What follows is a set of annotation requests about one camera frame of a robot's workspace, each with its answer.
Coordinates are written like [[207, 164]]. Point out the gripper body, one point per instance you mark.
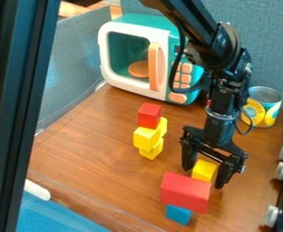
[[220, 133]]

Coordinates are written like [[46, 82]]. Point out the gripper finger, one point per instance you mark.
[[189, 158], [225, 176]]

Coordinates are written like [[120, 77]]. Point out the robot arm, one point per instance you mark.
[[206, 33]]

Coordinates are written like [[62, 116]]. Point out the yellow cube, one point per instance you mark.
[[153, 152], [204, 171], [147, 137]]

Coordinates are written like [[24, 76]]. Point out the blue cube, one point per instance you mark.
[[178, 215]]

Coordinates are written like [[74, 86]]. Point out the small red cube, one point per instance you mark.
[[149, 116]]

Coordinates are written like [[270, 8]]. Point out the large red block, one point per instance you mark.
[[185, 191]]

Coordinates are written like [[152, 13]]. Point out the yellow can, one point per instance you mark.
[[265, 108]]

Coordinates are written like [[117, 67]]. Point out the toy microwave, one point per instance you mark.
[[123, 51]]

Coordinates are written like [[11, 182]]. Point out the dark metal post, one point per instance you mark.
[[14, 105]]

